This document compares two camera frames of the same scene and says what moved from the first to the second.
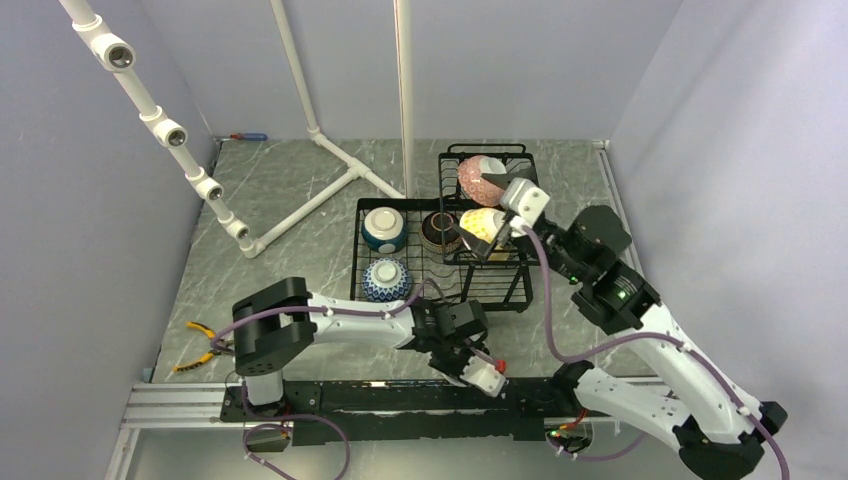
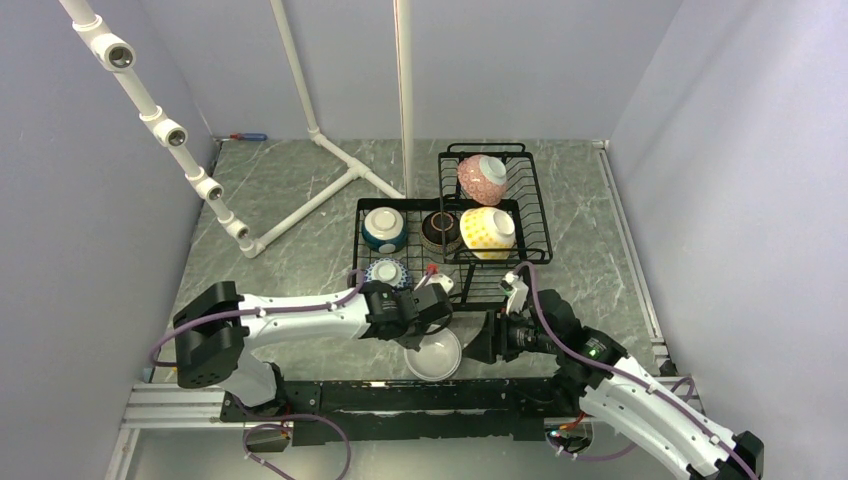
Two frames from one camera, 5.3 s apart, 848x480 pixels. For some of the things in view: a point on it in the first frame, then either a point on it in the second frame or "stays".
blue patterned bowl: (387, 280) stays
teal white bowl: (384, 229) stays
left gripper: (473, 347) to (414, 340)
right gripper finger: (483, 248) to (480, 348)
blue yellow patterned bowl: (482, 222) stays
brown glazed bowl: (439, 233) stays
